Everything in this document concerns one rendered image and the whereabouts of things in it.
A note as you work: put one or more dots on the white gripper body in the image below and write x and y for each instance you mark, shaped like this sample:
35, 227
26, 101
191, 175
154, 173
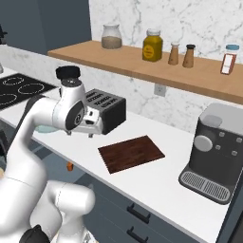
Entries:
93, 127

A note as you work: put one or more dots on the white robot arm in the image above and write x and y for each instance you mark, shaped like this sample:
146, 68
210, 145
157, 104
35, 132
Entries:
22, 164

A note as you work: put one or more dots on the pale blue plate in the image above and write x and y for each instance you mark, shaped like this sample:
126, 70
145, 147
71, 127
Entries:
44, 129

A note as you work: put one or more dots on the open blue-grey drawer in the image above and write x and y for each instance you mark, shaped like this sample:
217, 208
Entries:
60, 164

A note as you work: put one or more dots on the dark wooden cutting board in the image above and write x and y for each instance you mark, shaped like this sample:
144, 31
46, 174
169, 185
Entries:
131, 154

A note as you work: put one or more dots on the blue-grey drawer front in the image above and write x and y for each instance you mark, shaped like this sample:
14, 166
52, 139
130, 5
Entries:
171, 218
107, 229

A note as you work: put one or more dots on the black and grey toaster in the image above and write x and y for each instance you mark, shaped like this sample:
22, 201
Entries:
112, 112

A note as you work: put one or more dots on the black hob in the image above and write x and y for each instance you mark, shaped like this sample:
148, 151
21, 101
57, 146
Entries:
19, 90

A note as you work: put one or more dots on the clear glass jar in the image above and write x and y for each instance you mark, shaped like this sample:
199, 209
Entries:
111, 39

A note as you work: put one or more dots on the yellow jar with label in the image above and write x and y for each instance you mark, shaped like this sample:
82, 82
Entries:
152, 47

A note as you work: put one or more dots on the brown shaker with pale cap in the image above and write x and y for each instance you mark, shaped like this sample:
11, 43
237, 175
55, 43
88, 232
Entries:
173, 55

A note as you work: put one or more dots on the brown shaker with black cap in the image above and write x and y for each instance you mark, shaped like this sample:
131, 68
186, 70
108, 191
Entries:
188, 58

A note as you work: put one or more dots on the black object by cupboard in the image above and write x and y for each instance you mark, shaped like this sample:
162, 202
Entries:
2, 34

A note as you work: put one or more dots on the grey coffee machine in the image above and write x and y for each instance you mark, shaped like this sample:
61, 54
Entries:
218, 152

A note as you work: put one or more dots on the red spice bottle, blue cap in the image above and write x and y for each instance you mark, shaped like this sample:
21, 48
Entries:
229, 61

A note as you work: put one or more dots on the dark grey tall cabinet side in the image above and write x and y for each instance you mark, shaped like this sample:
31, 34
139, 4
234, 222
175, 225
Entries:
232, 218

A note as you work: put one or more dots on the white wall outlet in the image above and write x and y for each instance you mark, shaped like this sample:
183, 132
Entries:
160, 89

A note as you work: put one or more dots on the wooden wall shelf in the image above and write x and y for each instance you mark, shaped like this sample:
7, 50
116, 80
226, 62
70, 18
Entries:
177, 72

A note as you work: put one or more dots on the dark blue wall cupboard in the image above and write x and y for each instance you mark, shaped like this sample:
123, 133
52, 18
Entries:
44, 22

